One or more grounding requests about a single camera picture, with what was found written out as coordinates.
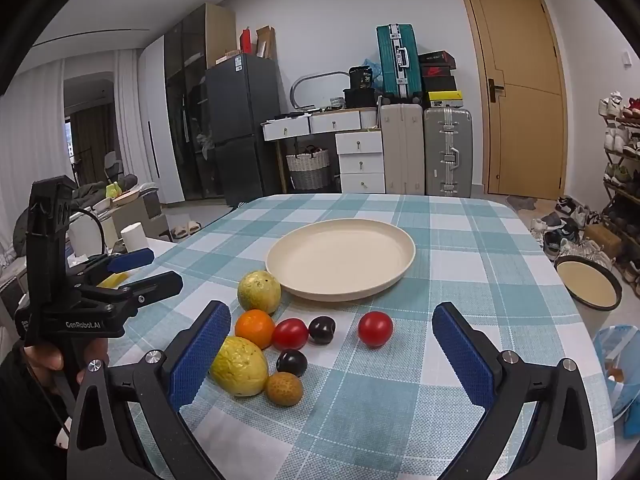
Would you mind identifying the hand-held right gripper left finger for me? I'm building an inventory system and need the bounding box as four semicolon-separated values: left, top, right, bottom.
66;300;232;480

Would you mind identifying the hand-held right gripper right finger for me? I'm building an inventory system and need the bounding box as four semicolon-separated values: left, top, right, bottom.
431;302;598;480

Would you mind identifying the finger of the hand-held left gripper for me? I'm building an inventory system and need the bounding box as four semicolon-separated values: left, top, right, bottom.
80;270;184;318
67;248;155;283

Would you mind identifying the orange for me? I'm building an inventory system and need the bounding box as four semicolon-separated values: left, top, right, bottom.
234;309;276;351

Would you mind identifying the green-yellow round fruit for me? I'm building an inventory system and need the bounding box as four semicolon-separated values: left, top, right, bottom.
237;270;282;316

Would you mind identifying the red tomato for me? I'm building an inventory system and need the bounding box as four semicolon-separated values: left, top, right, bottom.
271;318;309;351
357;311;394;348

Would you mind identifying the cream round plate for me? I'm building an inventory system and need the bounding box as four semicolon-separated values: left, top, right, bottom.
265;218;417;303

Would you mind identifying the person's left forearm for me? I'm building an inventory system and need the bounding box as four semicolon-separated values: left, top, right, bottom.
0;345;71;480

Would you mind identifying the person's left hand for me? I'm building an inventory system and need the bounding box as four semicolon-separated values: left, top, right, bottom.
24;337;111;388

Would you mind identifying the white paper roll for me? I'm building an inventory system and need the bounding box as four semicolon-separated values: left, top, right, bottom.
120;223;151;253

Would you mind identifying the large yellow fruit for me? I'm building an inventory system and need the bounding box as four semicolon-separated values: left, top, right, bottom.
209;336;270;397

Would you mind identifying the teal checkered tablecloth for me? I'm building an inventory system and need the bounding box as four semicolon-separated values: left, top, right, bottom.
70;194;618;480

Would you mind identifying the small brown fruit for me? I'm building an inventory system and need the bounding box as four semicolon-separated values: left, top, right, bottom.
264;372;304;407

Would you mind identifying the dark plum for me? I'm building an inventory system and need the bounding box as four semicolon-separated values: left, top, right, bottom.
276;348;309;378
308;315;336;345

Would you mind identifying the white wardrobe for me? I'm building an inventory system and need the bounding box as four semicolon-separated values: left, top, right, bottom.
137;35;185;206

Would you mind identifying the white curtain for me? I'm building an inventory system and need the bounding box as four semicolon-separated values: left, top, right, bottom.
112;50;151;186

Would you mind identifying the round black basin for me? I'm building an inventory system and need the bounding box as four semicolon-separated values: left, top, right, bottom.
554;255;623;311

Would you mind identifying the light blue plastic bag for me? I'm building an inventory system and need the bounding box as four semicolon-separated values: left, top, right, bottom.
592;325;640;423

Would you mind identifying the scattered pile of shoes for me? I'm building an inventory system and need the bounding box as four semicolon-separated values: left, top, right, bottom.
529;195;617;272

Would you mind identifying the dark glass cabinet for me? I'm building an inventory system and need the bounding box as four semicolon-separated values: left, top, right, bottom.
164;3;237;203

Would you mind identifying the dark grey refrigerator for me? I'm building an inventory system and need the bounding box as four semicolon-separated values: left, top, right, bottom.
204;53;282;207

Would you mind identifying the brown cardboard box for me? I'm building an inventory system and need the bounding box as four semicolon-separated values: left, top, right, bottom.
584;224;622;257

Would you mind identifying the wicker basket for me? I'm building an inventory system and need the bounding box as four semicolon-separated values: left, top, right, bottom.
286;146;331;191

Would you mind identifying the silver suitcase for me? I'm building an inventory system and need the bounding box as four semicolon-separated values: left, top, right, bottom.
423;106;474;199

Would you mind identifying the beige suitcase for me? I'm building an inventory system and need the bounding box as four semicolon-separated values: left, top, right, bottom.
379;102;426;196

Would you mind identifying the wooden shoe rack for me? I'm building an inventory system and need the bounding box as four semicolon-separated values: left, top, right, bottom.
598;92;640;281

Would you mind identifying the white drawer desk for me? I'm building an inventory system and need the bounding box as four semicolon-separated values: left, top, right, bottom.
262;108;387;195

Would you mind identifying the tall cardboard box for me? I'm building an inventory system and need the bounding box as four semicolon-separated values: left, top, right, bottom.
256;25;277;60

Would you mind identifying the yellow black shoe box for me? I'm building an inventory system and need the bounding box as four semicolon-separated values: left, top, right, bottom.
424;90;463;109

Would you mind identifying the shoe rack with shoes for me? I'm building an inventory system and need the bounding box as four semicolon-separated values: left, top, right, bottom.
598;91;640;191

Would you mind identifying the wooden door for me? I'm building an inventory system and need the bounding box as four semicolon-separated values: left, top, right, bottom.
456;0;568;201

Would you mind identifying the black crate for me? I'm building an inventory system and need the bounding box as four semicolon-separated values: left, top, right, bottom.
343;87;381;109

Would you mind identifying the black printed bag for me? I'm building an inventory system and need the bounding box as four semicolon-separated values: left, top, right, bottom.
349;66;377;92

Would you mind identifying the teal suitcase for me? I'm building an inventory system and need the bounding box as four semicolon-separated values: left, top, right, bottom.
376;23;423;102

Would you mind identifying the black cable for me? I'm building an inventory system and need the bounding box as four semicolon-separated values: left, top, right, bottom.
70;207;106;257

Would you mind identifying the oval metal frame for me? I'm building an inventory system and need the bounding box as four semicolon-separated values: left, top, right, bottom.
290;71;351;111

